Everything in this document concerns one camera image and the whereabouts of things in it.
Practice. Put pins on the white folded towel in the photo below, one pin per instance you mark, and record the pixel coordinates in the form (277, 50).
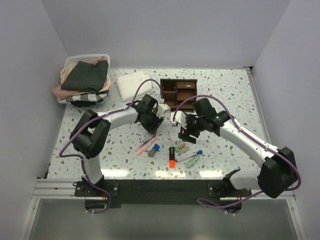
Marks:
(127, 86)

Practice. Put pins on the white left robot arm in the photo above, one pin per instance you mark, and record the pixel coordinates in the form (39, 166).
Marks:
(89, 136)

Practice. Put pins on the striped folded cloth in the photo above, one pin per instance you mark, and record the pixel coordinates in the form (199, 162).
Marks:
(85, 98)

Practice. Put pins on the white blue cap pen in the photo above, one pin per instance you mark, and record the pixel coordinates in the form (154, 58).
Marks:
(185, 157)

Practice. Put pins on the white plastic laundry basket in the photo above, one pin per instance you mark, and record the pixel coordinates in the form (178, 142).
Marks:
(86, 58)

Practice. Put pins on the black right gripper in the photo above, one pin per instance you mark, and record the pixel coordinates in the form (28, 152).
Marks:
(184, 133)

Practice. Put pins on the aluminium front rail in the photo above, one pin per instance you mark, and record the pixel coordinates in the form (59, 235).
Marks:
(64, 189)

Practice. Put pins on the orange black highlighter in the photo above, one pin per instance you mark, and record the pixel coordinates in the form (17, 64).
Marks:
(172, 161)

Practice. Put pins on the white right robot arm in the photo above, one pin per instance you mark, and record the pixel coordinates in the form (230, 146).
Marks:
(277, 166)

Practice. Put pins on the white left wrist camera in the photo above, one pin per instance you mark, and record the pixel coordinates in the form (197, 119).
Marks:
(162, 109)

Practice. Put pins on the brown wooden desk organizer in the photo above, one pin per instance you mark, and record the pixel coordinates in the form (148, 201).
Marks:
(175, 91)

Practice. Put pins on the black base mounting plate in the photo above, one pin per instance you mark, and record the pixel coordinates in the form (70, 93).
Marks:
(167, 192)

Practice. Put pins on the dark green folded cloth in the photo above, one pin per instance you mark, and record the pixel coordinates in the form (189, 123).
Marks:
(87, 77)

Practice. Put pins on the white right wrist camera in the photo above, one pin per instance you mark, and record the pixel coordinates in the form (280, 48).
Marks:
(180, 118)

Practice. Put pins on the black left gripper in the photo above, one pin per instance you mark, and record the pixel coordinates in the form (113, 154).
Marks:
(153, 128)

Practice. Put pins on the blue cap white marker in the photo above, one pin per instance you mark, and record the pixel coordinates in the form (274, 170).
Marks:
(199, 152)

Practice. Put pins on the red gel pen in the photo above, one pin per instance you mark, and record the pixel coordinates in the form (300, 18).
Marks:
(145, 141)

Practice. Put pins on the blue grey pencil sharpener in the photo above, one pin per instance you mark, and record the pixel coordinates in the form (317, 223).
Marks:
(153, 151)

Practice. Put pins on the green transparent utility knife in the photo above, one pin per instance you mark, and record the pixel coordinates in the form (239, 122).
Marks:
(192, 162)

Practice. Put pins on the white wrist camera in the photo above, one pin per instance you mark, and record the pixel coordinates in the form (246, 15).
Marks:
(180, 118)
(162, 109)

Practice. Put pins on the pink folded cloth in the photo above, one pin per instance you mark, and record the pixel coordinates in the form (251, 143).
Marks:
(62, 94)

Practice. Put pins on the beige eraser block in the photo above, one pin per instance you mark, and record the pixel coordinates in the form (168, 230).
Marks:
(183, 149)

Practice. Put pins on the cream folded cloth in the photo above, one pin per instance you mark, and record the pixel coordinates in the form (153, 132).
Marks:
(66, 71)

